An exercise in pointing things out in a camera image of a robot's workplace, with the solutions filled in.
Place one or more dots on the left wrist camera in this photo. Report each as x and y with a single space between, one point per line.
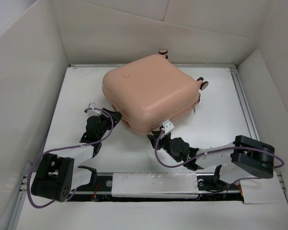
92 106

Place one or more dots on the aluminium frame rail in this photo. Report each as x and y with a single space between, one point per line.
244 103

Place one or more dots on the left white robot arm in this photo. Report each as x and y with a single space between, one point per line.
58 173

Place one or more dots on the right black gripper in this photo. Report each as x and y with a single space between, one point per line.
162 137

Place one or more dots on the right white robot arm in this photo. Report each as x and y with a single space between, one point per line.
241 159

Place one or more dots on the white padded base rail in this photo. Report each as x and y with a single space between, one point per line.
155 185

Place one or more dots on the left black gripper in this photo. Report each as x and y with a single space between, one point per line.
115 116

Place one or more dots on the pink hard-shell suitcase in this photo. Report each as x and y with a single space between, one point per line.
149 91

